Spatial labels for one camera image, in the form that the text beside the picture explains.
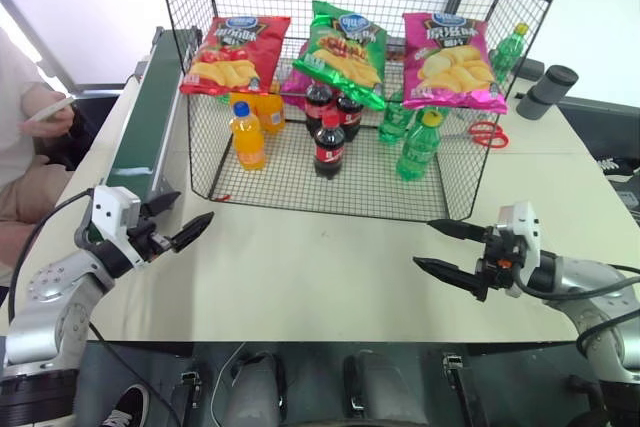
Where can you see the seated person in white shirt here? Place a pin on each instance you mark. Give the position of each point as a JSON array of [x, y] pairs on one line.
[[12, 97]]

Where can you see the cola bottle red label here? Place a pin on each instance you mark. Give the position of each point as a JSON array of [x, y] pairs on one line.
[[316, 102], [351, 117], [329, 152]]

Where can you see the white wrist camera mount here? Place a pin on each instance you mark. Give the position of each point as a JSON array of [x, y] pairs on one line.
[[112, 207], [522, 222]]

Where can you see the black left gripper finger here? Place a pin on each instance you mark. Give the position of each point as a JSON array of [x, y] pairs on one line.
[[162, 202], [192, 229]]

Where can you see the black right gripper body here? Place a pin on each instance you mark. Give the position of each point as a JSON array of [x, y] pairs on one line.
[[500, 252]]

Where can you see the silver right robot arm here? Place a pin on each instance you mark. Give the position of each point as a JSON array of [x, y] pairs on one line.
[[585, 277]]

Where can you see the orange soda bottle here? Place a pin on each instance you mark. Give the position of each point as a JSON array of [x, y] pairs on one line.
[[271, 114], [247, 139]]

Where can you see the grey black cylinder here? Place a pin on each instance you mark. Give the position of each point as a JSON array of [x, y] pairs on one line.
[[545, 92]]

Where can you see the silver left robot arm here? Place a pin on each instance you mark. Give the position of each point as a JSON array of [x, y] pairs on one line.
[[45, 287]]

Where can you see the green soda bottle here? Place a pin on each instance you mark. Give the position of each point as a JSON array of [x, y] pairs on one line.
[[417, 152], [506, 54], [395, 122]]

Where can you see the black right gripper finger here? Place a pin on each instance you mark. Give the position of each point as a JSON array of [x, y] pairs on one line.
[[460, 230], [450, 272]]

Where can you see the green potato chips bag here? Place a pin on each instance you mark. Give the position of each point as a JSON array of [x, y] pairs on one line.
[[345, 52]]

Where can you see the red potato chips bag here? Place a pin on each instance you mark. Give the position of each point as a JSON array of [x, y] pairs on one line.
[[235, 57]]

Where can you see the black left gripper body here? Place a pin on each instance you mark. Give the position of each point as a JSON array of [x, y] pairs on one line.
[[150, 242]]

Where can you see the black chair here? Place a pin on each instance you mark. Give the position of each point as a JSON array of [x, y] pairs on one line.
[[90, 127]]

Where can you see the grey rounded shape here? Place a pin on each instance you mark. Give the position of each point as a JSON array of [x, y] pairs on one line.
[[255, 392], [385, 387]]

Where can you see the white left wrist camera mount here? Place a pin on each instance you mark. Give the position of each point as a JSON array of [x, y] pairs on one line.
[[112, 207]]

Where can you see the white smartphone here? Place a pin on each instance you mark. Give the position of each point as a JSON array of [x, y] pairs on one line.
[[52, 108]]

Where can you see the magenta potato chips bag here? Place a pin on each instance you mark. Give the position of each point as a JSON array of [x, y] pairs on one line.
[[452, 67], [295, 87]]

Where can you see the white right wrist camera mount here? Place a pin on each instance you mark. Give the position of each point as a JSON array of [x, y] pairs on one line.
[[522, 222]]

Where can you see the black white sneaker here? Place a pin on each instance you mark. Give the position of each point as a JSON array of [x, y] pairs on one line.
[[127, 407]]

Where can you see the person's bare hand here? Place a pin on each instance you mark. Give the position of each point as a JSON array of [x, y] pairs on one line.
[[50, 124]]

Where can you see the green conveyor belt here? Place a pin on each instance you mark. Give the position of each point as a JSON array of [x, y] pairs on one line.
[[145, 112]]

